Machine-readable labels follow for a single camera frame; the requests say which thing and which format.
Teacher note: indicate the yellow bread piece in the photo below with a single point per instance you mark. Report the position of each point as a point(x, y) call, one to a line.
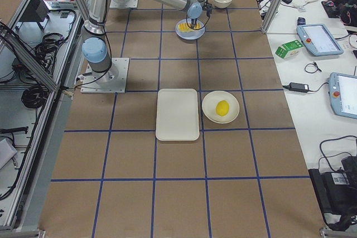
point(189, 26)

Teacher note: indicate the light blue plate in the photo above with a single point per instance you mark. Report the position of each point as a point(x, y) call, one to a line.
point(187, 33)

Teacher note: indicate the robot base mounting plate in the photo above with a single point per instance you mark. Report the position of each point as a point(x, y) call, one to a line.
point(114, 81)

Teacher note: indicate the cream round plate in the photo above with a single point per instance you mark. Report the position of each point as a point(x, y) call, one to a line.
point(209, 104)

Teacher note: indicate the yellow lemon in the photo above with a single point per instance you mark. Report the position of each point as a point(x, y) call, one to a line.
point(222, 108)

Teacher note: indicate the white rectangular tray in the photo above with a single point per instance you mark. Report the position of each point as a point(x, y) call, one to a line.
point(177, 116)

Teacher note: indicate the green white carton box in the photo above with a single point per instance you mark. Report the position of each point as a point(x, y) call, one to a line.
point(289, 49)

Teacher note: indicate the black power adapter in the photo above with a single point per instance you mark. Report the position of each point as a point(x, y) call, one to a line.
point(297, 87)

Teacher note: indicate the upper teach pendant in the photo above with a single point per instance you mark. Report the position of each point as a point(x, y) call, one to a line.
point(318, 40)

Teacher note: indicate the teach pendant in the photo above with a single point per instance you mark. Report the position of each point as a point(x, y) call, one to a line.
point(318, 40)
point(342, 93)

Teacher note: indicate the lower teach pendant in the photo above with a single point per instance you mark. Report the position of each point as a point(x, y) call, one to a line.
point(342, 93)

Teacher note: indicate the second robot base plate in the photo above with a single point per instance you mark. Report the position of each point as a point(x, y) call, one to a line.
point(123, 4)

